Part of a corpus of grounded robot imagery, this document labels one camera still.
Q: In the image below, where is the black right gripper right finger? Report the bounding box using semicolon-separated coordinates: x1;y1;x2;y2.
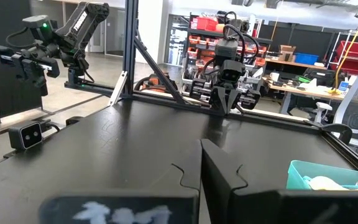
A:
200;138;281;224

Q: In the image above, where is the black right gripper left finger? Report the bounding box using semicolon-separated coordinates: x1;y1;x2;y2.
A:
146;139;203;224

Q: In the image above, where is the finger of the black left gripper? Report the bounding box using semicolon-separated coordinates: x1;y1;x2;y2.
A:
211;86;229;116
227;88;242;116

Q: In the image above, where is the teal plastic bin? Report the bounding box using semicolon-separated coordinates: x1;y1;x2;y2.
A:
286;160;358;191

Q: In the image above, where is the wooden side board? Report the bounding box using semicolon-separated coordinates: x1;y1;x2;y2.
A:
231;107;307;123

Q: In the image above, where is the red storage box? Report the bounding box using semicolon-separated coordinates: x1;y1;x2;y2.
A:
190;16;219;32

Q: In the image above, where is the brown cardboard box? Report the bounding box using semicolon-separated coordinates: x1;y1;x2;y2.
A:
278;44;297;62

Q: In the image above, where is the wooden workbench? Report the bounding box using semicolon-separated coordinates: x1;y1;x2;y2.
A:
264;58;328;71

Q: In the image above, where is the dark glass display cabinet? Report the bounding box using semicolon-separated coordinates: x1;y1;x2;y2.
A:
163;14;192;66

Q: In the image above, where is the orange and black machine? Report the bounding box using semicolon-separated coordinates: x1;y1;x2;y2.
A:
134;73;180;94

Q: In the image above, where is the wooden desk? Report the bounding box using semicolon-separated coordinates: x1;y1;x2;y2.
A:
265;79;347;116

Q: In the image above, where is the blue plastic bin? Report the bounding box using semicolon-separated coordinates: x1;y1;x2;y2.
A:
294;52;319;65

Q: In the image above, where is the white desk stand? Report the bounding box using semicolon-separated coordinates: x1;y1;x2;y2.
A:
314;101;334;125

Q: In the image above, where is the grey office chair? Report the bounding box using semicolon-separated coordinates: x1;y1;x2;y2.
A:
333;63;358;150

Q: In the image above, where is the black partition panel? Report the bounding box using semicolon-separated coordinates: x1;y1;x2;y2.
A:
0;0;43;124

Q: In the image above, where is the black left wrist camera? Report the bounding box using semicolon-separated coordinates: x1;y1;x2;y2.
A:
213;39;239;63

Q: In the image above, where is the black diagonal frame brace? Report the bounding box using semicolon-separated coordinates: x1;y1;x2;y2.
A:
134;30;186;105

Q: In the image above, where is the black vertical frame post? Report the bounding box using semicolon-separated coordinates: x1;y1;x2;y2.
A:
122;0;139;97

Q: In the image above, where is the silver metal bracket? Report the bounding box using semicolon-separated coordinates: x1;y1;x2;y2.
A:
107;70;129;106

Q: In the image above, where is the silver wire rack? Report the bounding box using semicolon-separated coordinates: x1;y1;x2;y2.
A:
328;29;358;75

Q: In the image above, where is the black curved frame handle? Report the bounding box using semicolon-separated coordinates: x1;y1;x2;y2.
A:
320;123;353;146

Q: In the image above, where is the yellow cable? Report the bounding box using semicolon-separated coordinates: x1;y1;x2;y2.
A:
334;6;358;91

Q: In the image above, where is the black table-level camera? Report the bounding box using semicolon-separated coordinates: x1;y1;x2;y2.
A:
7;120;61;151

